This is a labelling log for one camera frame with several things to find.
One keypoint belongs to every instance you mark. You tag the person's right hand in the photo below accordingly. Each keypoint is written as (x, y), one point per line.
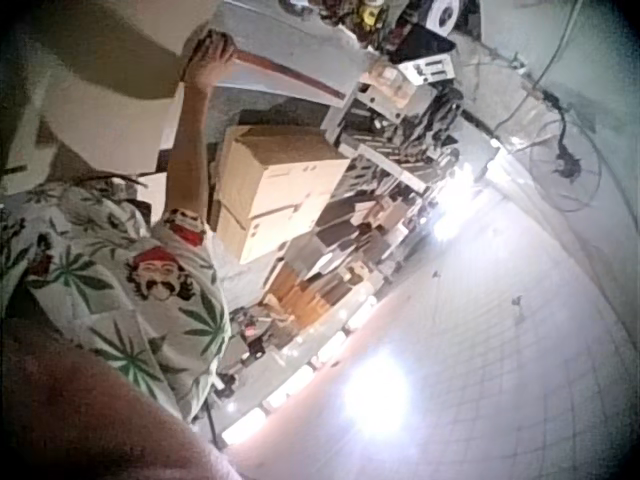
(207, 62)

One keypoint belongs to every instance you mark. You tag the person's right fingers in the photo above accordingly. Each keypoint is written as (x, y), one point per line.
(215, 42)

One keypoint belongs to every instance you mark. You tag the grey table with red edge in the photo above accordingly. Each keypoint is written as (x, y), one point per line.
(295, 45)

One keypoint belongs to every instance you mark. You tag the brown cardboard box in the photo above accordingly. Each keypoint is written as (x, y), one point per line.
(260, 235)
(280, 170)

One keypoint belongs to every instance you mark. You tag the heap of electronic devices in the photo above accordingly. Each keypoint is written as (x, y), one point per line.
(400, 25)

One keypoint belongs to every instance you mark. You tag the silver electronic device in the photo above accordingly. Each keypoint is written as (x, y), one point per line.
(427, 70)

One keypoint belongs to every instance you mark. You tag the cluttered metal shelf rack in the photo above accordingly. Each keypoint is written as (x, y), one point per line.
(380, 200)

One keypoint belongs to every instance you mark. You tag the black wall fan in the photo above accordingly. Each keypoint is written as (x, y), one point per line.
(567, 162)

